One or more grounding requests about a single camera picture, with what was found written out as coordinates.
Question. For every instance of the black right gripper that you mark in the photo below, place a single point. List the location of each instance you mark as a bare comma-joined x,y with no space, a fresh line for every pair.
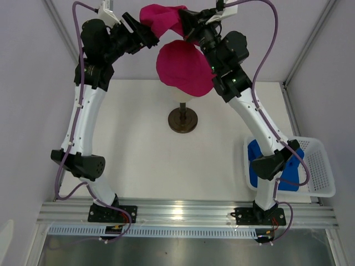
193,22

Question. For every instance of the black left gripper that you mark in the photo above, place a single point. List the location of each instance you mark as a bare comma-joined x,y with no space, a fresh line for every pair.
137,41

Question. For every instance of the pink cap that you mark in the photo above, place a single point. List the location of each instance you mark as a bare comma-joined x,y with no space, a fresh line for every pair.
181,65
161,19

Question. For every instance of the cream mannequin head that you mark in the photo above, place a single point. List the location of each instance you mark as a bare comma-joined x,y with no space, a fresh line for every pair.
182,120

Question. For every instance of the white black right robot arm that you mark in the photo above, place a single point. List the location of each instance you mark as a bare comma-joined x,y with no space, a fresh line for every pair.
224,56

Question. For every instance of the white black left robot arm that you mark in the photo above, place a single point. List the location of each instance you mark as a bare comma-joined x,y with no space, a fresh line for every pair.
101,43

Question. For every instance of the blue cap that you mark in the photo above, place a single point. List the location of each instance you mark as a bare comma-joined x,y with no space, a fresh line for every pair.
290,173

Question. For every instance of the white plastic basket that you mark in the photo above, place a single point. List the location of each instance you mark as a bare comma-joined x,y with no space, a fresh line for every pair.
313,153

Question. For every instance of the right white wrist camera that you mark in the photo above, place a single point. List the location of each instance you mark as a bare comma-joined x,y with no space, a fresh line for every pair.
223,12

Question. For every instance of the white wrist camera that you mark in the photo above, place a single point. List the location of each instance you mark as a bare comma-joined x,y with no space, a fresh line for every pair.
223,12
106,14

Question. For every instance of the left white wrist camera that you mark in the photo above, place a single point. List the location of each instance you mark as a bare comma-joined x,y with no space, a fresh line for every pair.
106,14

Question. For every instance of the left aluminium frame post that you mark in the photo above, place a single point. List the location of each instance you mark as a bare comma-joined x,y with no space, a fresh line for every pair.
63,32

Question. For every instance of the aluminium frame post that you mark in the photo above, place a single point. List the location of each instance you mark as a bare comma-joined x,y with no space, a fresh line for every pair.
63,32
310,40

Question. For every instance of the right aluminium frame post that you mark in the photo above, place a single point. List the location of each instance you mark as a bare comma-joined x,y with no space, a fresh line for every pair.
310,40

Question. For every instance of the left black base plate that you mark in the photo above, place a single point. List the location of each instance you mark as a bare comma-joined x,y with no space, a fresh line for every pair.
112,214

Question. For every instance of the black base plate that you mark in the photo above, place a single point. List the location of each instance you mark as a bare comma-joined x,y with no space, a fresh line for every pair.
112,214
251,216

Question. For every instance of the white slotted cable duct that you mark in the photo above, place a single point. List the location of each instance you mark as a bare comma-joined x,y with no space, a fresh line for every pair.
150,231

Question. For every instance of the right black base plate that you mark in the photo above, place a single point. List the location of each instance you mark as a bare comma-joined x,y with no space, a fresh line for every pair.
251,216

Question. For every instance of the aluminium mounting rail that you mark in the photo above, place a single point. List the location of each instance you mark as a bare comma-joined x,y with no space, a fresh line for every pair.
180,213

